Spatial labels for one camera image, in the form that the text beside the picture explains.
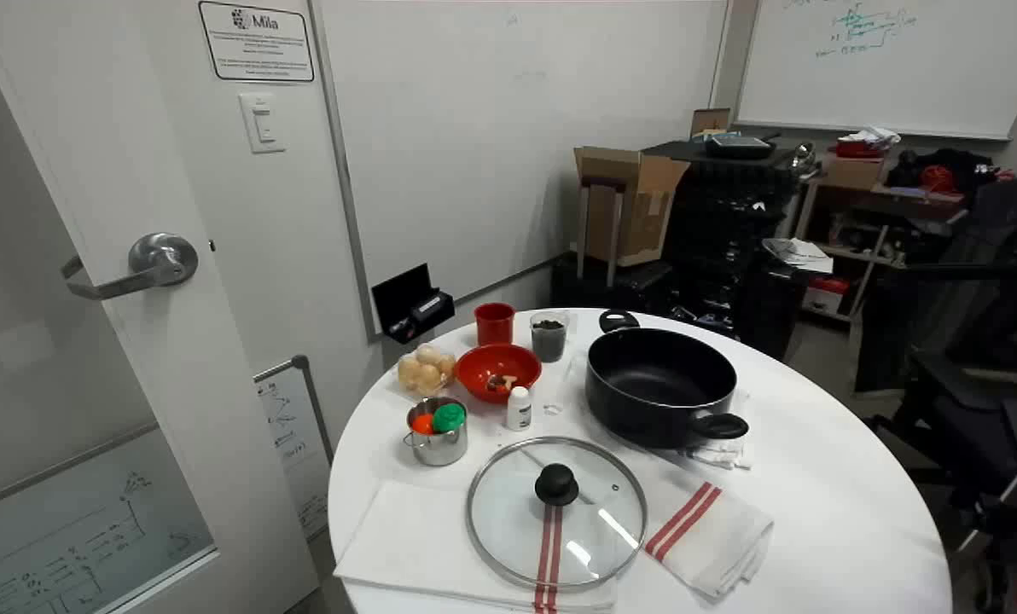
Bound small leaning whiteboard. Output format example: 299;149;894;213
252;353;338;540

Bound silver door lever handle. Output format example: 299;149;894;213
56;228;202;305

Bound wooden shelf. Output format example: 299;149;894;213
788;147;972;332

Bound glass lid with black knob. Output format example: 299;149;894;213
462;432;651;596

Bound small white bottle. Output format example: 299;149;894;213
501;381;536;432

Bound whiteboard with blue writing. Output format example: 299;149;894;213
732;0;1017;147

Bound black office chair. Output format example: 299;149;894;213
853;173;1017;614

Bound green ball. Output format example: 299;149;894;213
428;399;472;437

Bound large blank wall whiteboard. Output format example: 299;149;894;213
308;0;729;341

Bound stack of white papers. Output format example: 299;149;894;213
760;236;834;276

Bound red cup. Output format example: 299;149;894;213
472;299;519;348

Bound black cooking pot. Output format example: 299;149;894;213
584;307;753;450

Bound white door with glass panel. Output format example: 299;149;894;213
0;0;321;614

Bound white towel with red stripes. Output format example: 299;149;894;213
330;470;778;614

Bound large cardboard box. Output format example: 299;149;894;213
569;145;692;270

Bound small cardboard box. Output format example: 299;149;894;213
689;106;732;139

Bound white bin with red lid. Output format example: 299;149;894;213
801;276;853;323

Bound clear glass cup, dark contents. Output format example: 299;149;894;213
526;315;569;365

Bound white light switch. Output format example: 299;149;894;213
235;89;290;158

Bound open black case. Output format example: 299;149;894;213
369;258;459;348

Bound pale yellow bread rolls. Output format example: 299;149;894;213
394;345;459;402

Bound framed white wall sign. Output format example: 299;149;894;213
193;0;316;85

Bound red bowl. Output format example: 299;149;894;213
451;341;544;409

